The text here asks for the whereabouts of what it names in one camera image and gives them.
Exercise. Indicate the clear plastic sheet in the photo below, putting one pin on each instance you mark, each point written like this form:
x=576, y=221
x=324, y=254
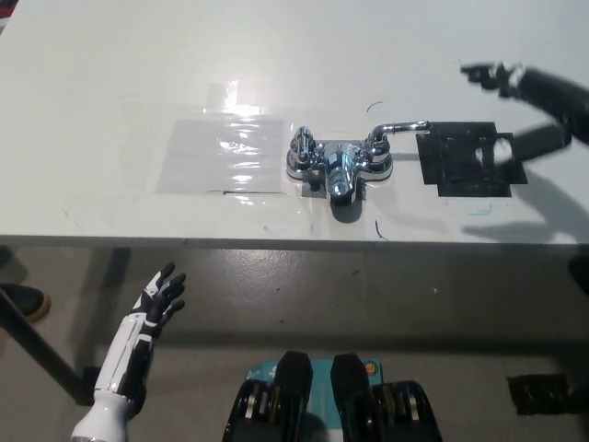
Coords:
x=221, y=156

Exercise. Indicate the black shoe tan sole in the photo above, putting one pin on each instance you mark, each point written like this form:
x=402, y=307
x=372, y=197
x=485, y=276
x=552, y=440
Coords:
x=25, y=299

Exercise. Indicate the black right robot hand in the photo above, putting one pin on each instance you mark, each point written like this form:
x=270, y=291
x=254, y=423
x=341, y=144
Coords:
x=552, y=96

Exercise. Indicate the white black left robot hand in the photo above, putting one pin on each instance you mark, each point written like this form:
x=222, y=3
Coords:
x=133, y=331

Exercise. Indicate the black metal table frame bar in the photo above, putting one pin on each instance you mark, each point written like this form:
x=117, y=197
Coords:
x=46, y=352

